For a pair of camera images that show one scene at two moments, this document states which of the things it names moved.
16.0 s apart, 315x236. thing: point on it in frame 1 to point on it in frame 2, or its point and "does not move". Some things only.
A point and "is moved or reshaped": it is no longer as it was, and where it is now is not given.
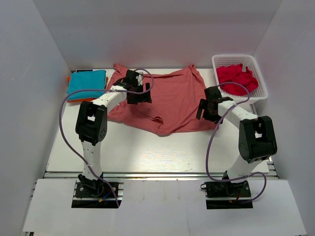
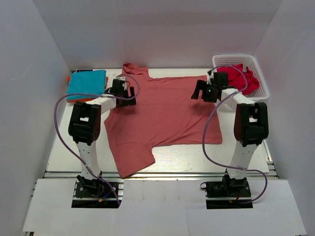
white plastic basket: x=260 y=93 does not move
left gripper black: x=139 y=95 to x=126 y=97
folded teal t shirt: x=86 y=80 does not move
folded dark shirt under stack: x=77 y=71 does not move
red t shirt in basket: x=234 y=73 does not move
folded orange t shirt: x=91 y=100 does not move
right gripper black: x=205 y=111 to x=203 y=91
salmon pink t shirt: x=173 y=106 is moved or reshaped
